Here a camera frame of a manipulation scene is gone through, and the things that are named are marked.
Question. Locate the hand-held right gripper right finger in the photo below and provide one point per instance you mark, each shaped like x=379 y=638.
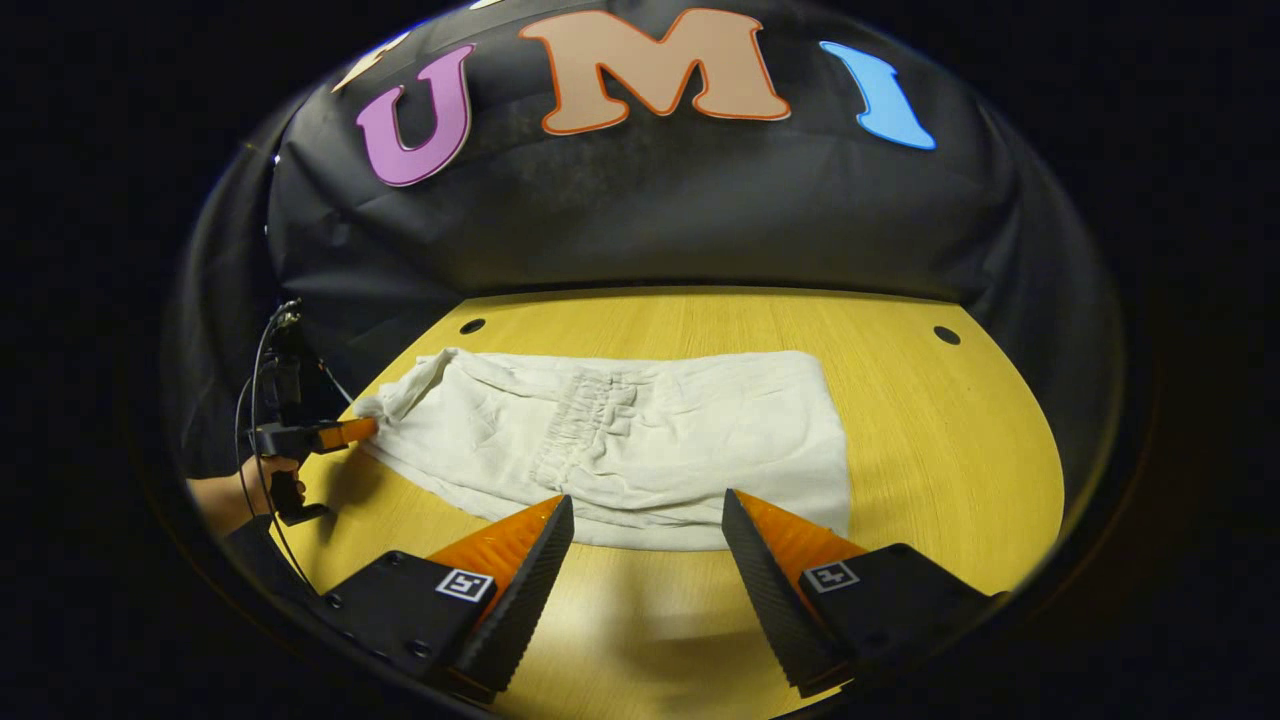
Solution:
x=768 y=600

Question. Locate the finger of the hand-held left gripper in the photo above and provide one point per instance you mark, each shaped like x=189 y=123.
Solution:
x=348 y=434

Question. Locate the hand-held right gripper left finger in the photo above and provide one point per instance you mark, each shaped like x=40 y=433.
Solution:
x=530 y=590

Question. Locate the white jeans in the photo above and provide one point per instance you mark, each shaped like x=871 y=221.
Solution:
x=680 y=440

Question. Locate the black backdrop cloth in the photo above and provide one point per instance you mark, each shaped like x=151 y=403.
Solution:
x=680 y=210

